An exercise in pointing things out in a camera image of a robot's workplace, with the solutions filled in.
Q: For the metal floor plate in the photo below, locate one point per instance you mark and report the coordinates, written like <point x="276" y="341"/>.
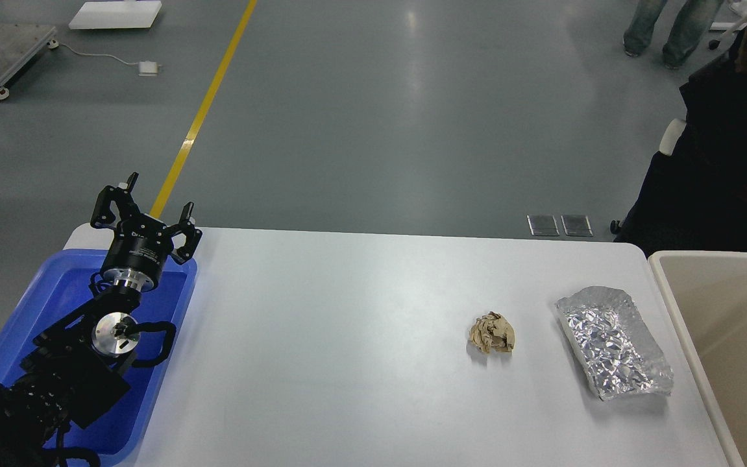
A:
<point x="543" y="226"/>
<point x="577" y="226"/>

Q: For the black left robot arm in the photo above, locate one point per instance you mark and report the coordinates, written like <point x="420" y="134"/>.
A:
<point x="76" y="370"/>

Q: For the white stand frame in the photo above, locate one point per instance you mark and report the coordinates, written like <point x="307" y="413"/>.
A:
<point x="729" y="28"/>

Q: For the white power adapter with cable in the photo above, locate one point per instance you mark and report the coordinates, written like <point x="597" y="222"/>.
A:
<point x="143" y="68"/>

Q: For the blue plastic tray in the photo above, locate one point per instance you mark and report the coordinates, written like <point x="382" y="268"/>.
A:
<point x="61" y="285"/>

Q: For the crumpled brown paper ball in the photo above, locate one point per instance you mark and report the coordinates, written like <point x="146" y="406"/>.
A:
<point x="492" y="332"/>

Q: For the seated person in black jacket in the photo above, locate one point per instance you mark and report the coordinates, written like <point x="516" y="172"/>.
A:
<point x="695" y="198"/>

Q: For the right metal floor plate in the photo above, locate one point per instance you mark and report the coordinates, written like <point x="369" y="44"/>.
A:
<point x="577" y="226"/>

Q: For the beige plastic bin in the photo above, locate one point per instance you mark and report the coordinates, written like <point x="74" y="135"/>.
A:
<point x="705" y="294"/>

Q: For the white flat board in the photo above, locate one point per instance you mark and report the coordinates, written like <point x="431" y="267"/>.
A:
<point x="115" y="15"/>

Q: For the walking person in jeans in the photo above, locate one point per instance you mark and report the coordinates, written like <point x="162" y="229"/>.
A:
<point x="691" y="23"/>

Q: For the crumpled aluminium foil tray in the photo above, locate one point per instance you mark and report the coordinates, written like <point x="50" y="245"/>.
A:
<point x="611" y="342"/>

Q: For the left metal floor plate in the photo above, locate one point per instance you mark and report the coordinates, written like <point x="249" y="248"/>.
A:
<point x="543" y="226"/>

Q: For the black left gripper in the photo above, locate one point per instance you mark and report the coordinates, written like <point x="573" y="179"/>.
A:
<point x="140" y="246"/>

